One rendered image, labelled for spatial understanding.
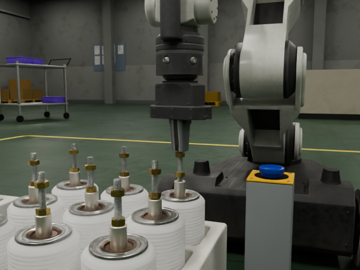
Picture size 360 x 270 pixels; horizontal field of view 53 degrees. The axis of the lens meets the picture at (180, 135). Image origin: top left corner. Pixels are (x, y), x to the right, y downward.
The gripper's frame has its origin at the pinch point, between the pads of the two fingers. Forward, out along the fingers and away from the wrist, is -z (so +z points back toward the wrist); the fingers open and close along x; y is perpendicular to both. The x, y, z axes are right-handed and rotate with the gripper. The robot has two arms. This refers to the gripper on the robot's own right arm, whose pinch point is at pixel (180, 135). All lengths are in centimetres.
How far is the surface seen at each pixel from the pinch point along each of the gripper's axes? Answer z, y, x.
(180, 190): -10.4, 0.9, -0.6
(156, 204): -9.5, 12.2, -3.3
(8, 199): -19, 5, 47
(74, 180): -10.5, 5.9, 22.4
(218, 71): 66, -975, 466
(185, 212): -13.3, 3.5, -3.3
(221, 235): -19.4, -3.8, -7.0
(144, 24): 224, -918, 709
